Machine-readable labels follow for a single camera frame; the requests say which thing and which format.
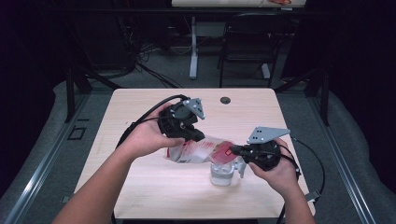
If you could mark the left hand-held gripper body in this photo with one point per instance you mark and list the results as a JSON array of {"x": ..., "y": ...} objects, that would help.
[{"x": 176, "y": 121}]

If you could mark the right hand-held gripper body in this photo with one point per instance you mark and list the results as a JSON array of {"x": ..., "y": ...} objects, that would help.
[{"x": 264, "y": 151}]

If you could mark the red and white spout pouch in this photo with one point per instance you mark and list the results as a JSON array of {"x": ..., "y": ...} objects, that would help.
[{"x": 199, "y": 151}]

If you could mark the white cup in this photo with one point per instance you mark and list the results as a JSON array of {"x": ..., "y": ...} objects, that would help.
[{"x": 222, "y": 174}]

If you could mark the person's right hand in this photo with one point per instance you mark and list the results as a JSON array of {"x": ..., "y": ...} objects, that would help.
[{"x": 280, "y": 177}]

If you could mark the person's left hand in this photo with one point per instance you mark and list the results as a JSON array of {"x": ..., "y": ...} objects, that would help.
[{"x": 146, "y": 140}]

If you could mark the black table grommet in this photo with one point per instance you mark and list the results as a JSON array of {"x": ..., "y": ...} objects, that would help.
[{"x": 225, "y": 100}]

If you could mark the grey tape strip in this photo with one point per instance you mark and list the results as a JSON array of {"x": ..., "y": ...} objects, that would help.
[
  {"x": 65, "y": 199},
  {"x": 313, "y": 196}
]

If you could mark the white desk leg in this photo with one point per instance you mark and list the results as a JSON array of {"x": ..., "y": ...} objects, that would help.
[{"x": 193, "y": 56}]

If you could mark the black metal stand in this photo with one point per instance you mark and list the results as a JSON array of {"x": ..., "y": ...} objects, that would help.
[
  {"x": 325, "y": 99},
  {"x": 70, "y": 93}
]

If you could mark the white desk foot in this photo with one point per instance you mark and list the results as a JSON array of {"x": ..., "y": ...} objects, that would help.
[{"x": 265, "y": 71}]

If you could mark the black folding chair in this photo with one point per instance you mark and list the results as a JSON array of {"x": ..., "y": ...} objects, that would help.
[{"x": 249, "y": 43}]

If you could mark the light wooden desk top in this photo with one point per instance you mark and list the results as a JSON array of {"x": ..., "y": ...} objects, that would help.
[{"x": 218, "y": 3}]

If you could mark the orange object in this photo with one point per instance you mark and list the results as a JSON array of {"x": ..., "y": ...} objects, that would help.
[{"x": 280, "y": 2}]

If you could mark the metal floor rail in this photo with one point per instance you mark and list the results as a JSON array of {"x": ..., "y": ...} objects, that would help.
[
  {"x": 40, "y": 168},
  {"x": 345, "y": 168}
]

